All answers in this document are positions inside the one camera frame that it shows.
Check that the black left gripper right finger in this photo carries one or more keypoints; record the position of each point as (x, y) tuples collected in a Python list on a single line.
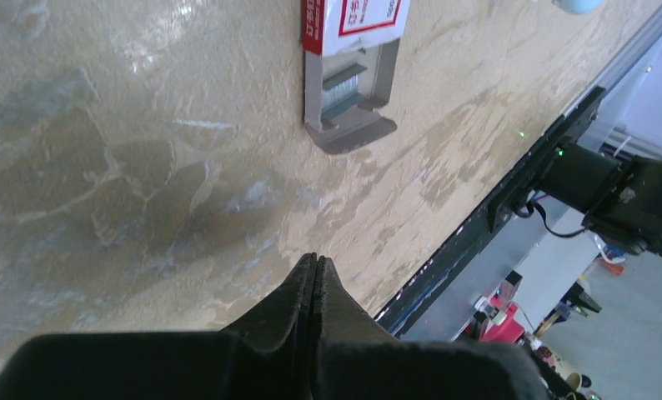
[(355, 358)]

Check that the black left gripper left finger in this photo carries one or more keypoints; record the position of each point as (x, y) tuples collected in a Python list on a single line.
[(262, 355)]

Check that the staple box red white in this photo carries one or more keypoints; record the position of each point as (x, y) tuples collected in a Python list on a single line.
[(350, 54)]

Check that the light blue stapler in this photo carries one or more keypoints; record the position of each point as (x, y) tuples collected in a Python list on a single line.
[(577, 7)]

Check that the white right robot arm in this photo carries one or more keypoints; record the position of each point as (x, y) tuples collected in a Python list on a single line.
[(621, 201)]

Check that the aluminium frame rail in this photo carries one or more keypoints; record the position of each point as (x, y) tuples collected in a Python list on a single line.
[(629, 118)]

